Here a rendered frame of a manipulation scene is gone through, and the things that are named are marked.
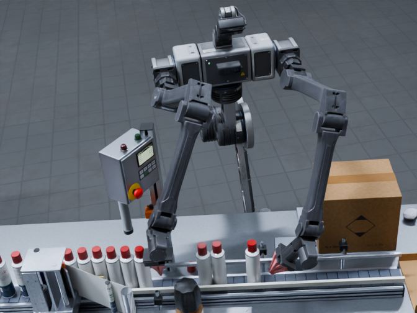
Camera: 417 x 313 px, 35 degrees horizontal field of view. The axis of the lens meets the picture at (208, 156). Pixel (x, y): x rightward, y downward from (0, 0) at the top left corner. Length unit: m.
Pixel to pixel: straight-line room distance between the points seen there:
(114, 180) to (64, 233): 0.76
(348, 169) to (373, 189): 0.15
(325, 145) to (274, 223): 0.68
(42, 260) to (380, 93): 3.63
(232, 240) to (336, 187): 0.51
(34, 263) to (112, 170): 0.42
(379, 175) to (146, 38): 4.28
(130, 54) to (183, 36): 0.59
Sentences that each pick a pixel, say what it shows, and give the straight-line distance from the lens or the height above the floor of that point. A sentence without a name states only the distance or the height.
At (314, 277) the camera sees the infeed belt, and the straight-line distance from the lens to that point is 2.48.
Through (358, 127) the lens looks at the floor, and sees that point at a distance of 4.93.
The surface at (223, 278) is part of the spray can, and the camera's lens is 2.41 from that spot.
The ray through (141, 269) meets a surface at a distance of 2.39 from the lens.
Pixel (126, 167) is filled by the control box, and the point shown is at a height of 1.43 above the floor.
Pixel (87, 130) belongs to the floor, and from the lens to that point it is 5.17.
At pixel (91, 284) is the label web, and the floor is 1.01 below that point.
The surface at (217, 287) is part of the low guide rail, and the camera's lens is 2.42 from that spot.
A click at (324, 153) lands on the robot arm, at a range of 2.21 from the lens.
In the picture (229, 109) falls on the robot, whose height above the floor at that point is 1.26.
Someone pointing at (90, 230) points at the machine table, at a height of 0.83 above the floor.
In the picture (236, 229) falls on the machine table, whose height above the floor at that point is 0.83.
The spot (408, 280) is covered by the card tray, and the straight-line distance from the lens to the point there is 2.58.
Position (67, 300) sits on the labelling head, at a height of 0.96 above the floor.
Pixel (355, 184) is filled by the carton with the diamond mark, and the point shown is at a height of 1.12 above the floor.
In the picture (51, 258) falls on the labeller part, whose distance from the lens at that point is 2.31.
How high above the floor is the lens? 2.65
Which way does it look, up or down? 35 degrees down
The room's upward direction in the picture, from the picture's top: 6 degrees counter-clockwise
